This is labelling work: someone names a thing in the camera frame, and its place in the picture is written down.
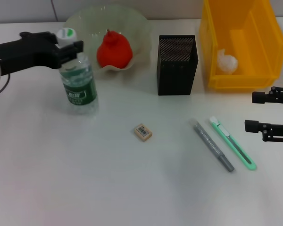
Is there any beige eraser with barcode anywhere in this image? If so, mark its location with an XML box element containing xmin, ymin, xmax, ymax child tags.
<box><xmin>133</xmin><ymin>125</ymin><xmax>153</xmax><ymax>143</ymax></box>

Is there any black mesh pen holder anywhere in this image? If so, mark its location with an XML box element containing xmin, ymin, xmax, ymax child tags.
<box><xmin>157</xmin><ymin>34</ymin><xmax>199</xmax><ymax>96</ymax></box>

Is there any grey marker pen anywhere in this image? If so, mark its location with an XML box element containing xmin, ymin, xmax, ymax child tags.
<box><xmin>191</xmin><ymin>119</ymin><xmax>235</xmax><ymax>173</ymax></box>

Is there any white paper ball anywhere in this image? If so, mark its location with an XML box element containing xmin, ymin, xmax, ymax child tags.
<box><xmin>216</xmin><ymin>48</ymin><xmax>239</xmax><ymax>75</ymax></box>

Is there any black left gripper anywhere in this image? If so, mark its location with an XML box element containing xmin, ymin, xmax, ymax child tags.
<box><xmin>0</xmin><ymin>31</ymin><xmax>85</xmax><ymax>76</ymax></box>

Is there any green glass fruit plate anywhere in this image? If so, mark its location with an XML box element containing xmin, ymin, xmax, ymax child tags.
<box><xmin>65</xmin><ymin>6</ymin><xmax>153</xmax><ymax>73</ymax></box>

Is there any clear water bottle green label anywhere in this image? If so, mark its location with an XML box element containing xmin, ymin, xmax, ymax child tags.
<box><xmin>56</xmin><ymin>27</ymin><xmax>100</xmax><ymax>115</ymax></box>

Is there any mint green utility knife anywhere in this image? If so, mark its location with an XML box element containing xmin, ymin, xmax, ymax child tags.
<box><xmin>209</xmin><ymin>117</ymin><xmax>257</xmax><ymax>170</ymax></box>

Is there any yellow plastic bin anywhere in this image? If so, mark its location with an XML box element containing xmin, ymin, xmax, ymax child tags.
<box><xmin>199</xmin><ymin>0</ymin><xmax>283</xmax><ymax>91</ymax></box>

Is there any red-orange toy orange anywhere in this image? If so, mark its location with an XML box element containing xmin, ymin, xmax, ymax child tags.
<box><xmin>96</xmin><ymin>29</ymin><xmax>133</xmax><ymax>69</ymax></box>

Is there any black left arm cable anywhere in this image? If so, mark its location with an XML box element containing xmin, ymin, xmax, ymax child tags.
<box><xmin>0</xmin><ymin>74</ymin><xmax>11</xmax><ymax>98</ymax></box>

